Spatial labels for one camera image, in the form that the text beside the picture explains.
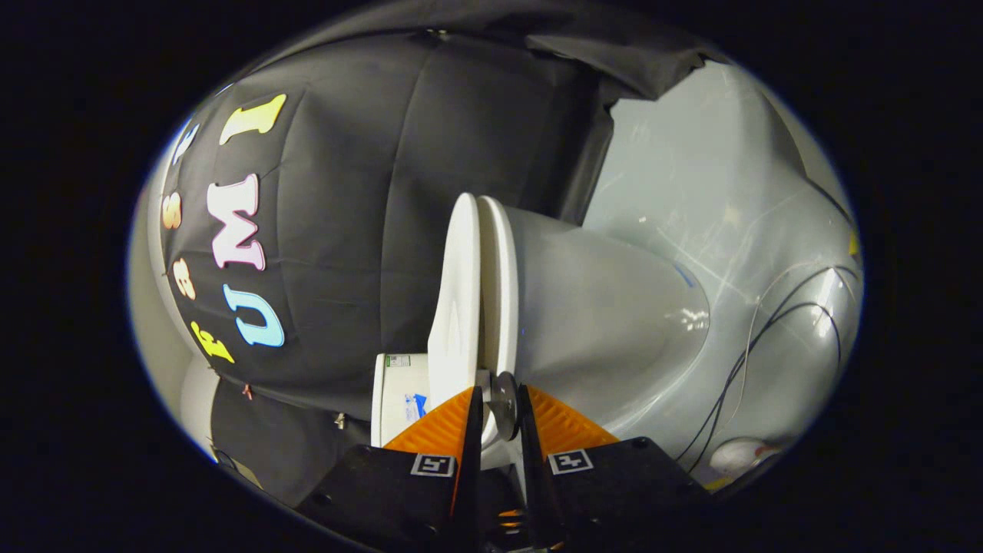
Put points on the white round object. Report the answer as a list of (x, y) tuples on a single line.
[(737, 455)]

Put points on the black backdrop cloth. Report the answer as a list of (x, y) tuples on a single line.
[(345, 230)]

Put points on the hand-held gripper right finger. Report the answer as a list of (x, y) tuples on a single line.
[(534, 461)]

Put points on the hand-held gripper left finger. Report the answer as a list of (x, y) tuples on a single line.
[(470, 461)]

